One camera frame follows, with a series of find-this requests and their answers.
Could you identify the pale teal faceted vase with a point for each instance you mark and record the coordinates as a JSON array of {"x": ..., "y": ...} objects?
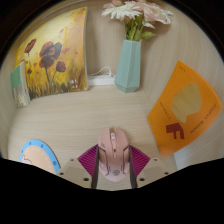
[{"x": 128, "y": 66}]

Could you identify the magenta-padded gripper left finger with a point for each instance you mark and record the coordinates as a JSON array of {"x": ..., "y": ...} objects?
[{"x": 75, "y": 171}]

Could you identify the green-covered book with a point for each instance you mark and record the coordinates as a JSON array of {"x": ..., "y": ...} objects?
[{"x": 20, "y": 86}]

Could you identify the round cartoon-print mouse pad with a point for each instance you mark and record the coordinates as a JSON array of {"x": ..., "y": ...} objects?
[{"x": 38, "y": 155}]

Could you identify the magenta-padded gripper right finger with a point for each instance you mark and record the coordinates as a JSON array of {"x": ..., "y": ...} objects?
[{"x": 151, "y": 171}]

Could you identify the pink computer mouse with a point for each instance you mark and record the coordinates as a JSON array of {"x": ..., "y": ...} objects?
[{"x": 113, "y": 156}]

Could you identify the poppy flower painting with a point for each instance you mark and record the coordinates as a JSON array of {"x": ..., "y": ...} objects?
[{"x": 53, "y": 53}]

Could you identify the orange-covered book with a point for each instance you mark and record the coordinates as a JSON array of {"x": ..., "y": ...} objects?
[{"x": 186, "y": 106}]

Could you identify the pink and white flower bouquet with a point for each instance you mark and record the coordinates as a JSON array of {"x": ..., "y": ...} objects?
[{"x": 133, "y": 13}]

